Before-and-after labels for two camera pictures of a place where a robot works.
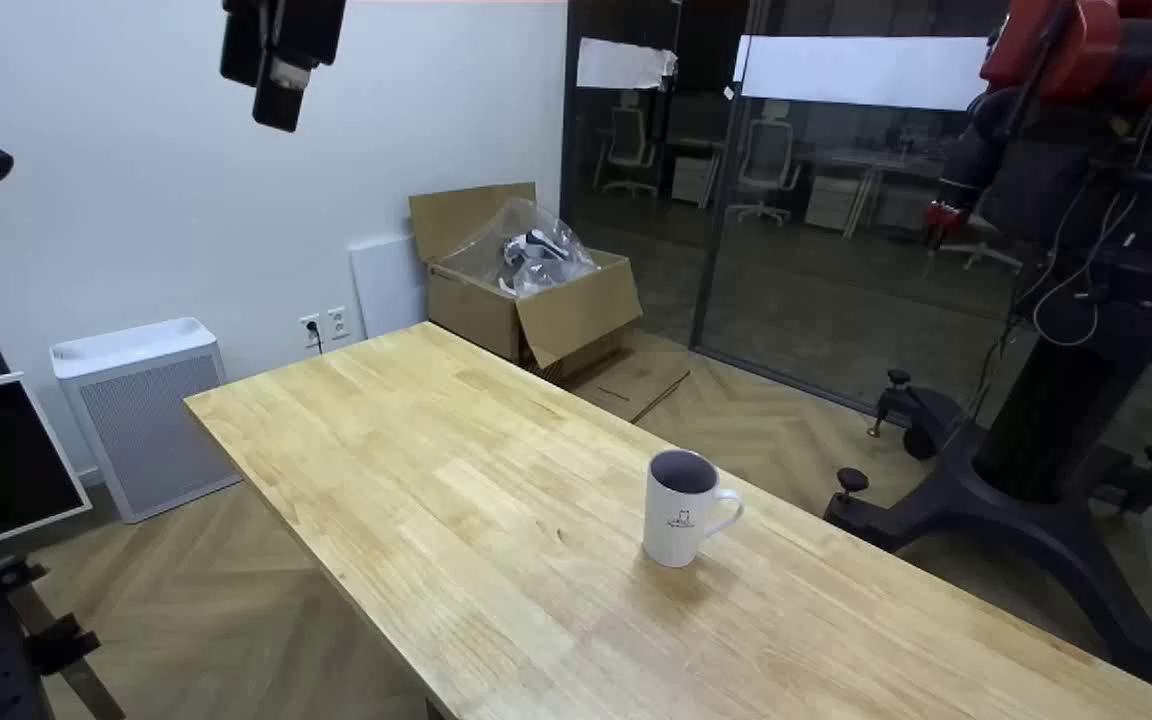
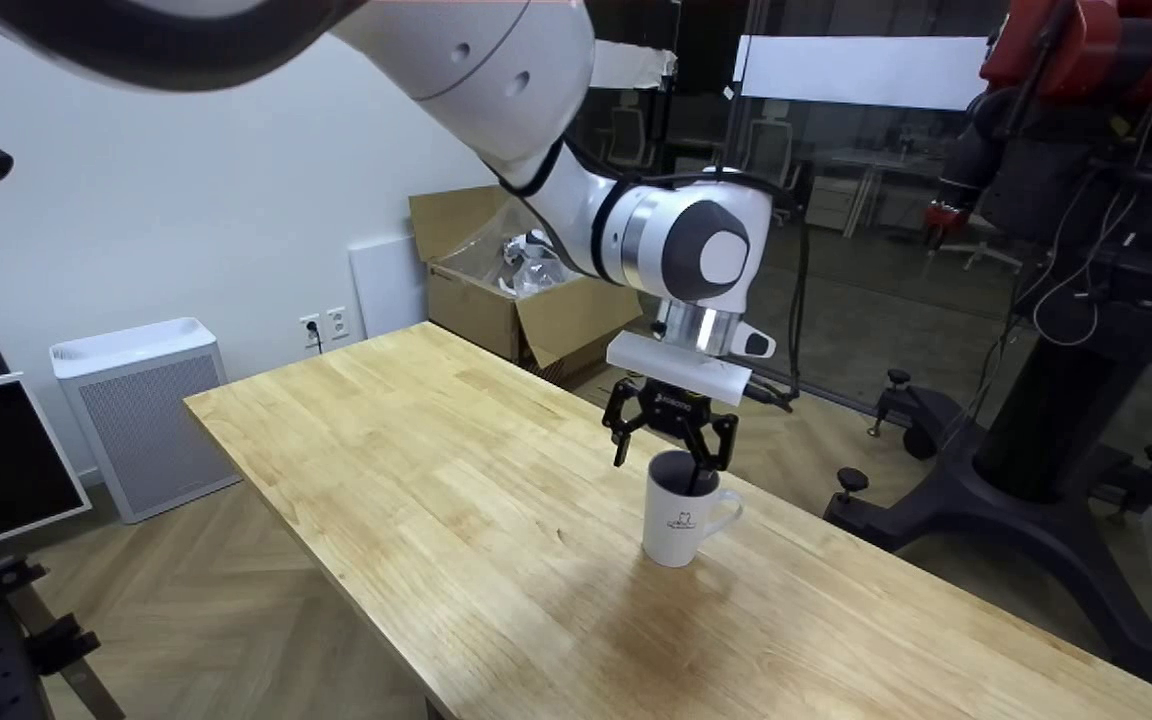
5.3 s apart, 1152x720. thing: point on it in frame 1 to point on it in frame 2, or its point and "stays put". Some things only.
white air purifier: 129,407 stays put
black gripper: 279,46 to 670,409
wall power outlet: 312,326 stays put
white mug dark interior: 686,506 stays put
